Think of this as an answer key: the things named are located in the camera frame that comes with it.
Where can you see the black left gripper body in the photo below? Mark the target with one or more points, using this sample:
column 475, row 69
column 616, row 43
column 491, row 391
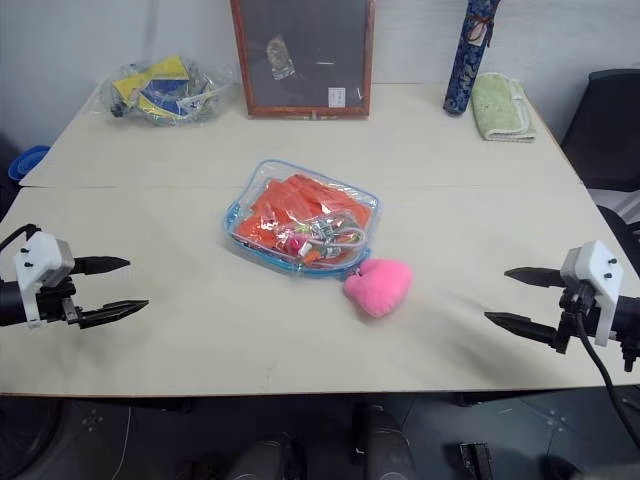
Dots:
column 50, row 299

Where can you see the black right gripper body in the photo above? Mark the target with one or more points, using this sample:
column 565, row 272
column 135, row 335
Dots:
column 575, row 312

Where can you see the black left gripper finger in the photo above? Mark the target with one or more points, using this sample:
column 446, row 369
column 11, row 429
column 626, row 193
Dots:
column 112, row 310
column 102, row 263

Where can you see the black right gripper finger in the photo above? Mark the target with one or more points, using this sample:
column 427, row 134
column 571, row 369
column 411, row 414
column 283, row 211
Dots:
column 520, row 325
column 532, row 276

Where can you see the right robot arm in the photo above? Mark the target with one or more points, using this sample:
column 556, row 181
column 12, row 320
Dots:
column 627, row 317

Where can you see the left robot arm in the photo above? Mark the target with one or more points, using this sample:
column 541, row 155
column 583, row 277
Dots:
column 11, row 304

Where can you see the clear plastic bag with packets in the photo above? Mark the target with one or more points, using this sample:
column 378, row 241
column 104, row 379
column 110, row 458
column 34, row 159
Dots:
column 160, row 92

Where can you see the orange cloth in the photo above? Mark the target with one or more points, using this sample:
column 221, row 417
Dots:
column 295, row 212

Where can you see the clear pouch with orange contents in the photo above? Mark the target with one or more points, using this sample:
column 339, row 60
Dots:
column 300, row 217

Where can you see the blue plastic bowl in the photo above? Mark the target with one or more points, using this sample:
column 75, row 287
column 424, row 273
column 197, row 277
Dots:
column 26, row 162

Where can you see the pink plush heart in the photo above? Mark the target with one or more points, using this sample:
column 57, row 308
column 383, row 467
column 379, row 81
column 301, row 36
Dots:
column 381, row 290

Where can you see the black chair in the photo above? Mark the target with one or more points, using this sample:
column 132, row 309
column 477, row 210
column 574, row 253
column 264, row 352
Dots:
column 607, row 140

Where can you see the folded green towel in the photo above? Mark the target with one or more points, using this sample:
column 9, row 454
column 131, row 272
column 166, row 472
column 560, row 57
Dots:
column 502, row 107

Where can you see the dark rounded robot leg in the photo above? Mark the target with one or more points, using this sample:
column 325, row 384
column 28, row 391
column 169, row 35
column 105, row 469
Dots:
column 387, row 447
column 260, row 462

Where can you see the small colourful trinkets bundle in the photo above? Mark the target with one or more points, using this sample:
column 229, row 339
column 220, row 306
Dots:
column 320, row 240

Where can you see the blue patterned scroll tube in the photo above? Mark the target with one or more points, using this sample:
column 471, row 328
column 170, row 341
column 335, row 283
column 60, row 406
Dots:
column 467, row 55

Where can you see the wood-framed blackboard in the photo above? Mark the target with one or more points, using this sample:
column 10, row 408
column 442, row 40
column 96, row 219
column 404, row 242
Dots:
column 302, row 50

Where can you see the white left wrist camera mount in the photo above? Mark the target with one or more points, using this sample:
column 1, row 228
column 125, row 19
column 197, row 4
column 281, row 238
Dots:
column 40, row 272

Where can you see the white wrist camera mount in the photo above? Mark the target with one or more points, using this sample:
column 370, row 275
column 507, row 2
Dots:
column 40, row 272
column 600, row 280

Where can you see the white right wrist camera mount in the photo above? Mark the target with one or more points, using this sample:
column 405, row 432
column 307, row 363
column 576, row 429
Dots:
column 600, row 280

